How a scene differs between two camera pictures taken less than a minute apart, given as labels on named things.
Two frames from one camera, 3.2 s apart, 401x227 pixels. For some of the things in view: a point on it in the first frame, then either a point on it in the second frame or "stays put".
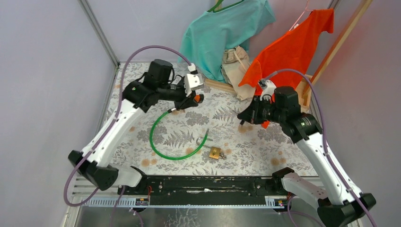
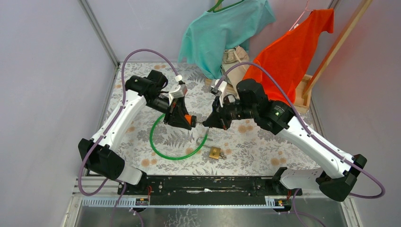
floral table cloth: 208,138 stays put
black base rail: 210,190 stays put
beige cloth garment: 236,61 stays put
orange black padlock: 198,98 → 192,119
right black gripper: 251,114 → 213,120
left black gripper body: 176,92 → 160,103
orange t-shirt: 294,51 stays put
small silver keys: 222,154 stays put
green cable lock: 170,158 stays put
